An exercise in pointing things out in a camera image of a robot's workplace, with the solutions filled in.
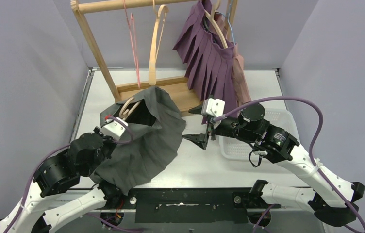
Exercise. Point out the wooden hanger rack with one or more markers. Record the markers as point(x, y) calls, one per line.
point(176, 87)

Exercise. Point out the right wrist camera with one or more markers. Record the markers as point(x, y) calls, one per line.
point(213, 107)

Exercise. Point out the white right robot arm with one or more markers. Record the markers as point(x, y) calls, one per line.
point(330, 198)

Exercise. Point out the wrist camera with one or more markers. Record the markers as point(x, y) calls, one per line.
point(114, 127)
point(213, 107)

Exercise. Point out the purple skirt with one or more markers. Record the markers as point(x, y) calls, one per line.
point(209, 63)

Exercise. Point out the blue wire hanger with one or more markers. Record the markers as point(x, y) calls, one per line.
point(227, 29)

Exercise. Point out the wooden hanger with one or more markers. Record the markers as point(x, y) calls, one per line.
point(160, 13)
point(128, 108)
point(210, 17)

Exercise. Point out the pink pleated skirt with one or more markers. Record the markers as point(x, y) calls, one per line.
point(238, 77)

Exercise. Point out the grey green skirt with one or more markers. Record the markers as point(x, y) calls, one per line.
point(157, 128)

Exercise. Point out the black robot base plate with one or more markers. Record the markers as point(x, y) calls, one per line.
point(185, 205)

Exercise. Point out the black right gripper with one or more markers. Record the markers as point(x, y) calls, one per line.
point(201, 139)

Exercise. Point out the white plastic basket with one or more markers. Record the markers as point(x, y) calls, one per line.
point(274, 131)

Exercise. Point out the pink wire hanger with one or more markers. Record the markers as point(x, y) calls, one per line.
point(131, 26)

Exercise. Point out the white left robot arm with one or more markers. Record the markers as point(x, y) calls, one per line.
point(54, 176)

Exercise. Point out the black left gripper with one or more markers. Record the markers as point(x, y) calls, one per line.
point(107, 141)

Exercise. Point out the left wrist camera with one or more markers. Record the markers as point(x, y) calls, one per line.
point(114, 127)

